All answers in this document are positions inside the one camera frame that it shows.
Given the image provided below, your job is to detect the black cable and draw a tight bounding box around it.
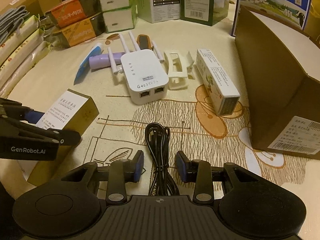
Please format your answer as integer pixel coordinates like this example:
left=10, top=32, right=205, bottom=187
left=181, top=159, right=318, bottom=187
left=144, top=122, right=180, bottom=196

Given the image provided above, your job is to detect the gold white small box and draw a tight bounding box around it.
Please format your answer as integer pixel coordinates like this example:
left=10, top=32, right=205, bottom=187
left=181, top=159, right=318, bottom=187
left=18, top=89, right=99, bottom=186

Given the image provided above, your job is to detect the long white medicine box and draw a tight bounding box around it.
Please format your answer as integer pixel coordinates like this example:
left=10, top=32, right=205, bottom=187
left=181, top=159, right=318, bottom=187
left=196, top=49, right=240, bottom=116

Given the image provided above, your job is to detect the white wifi router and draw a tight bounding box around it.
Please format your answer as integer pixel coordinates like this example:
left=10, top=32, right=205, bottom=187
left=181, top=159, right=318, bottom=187
left=108, top=32, right=169, bottom=105

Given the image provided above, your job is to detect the white plastic clip holder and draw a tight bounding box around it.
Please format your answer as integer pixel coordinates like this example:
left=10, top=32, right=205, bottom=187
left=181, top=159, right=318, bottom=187
left=164, top=50, right=195, bottom=90

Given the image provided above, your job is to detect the white long packages stack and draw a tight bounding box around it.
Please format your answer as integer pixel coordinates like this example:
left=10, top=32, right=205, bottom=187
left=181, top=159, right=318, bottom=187
left=1, top=5, right=52, bottom=97

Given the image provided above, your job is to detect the purple tube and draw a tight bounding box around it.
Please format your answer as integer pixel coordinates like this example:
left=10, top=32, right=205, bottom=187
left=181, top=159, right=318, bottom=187
left=89, top=52, right=124, bottom=70

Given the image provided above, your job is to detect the orange beef rice box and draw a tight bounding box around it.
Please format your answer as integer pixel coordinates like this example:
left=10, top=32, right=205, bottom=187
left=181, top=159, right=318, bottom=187
left=45, top=0, right=100, bottom=28

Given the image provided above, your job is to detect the orange black small device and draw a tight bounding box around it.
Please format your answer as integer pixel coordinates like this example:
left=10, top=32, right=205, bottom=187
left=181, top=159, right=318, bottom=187
left=136, top=34, right=153, bottom=50

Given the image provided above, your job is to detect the brown cardboard storage box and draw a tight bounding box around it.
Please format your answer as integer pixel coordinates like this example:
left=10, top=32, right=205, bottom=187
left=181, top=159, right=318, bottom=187
left=235, top=6, right=319, bottom=159

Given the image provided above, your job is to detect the green white tissue box stack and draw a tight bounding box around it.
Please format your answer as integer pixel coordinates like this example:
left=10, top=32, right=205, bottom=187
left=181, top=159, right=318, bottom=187
left=99, top=0, right=137, bottom=33

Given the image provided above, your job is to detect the dark green product box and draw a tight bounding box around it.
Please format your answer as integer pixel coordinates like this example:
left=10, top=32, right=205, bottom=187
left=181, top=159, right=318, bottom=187
left=180, top=0, right=229, bottom=26

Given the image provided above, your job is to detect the white photo product box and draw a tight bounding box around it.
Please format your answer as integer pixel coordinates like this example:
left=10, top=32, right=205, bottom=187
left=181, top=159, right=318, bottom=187
left=134, top=0, right=181, bottom=24

